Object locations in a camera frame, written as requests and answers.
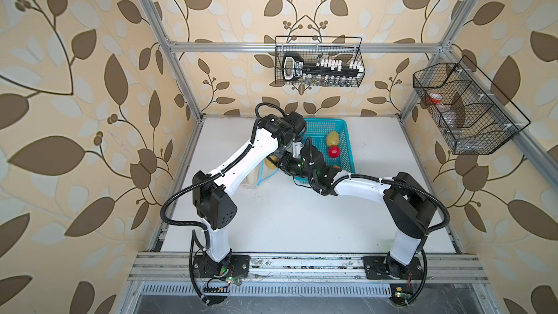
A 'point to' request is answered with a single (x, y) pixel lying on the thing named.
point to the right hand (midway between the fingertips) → (268, 160)
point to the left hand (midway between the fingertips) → (270, 144)
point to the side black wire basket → (472, 116)
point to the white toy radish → (252, 177)
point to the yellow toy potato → (333, 138)
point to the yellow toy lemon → (271, 166)
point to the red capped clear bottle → (436, 99)
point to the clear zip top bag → (263, 171)
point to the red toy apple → (334, 151)
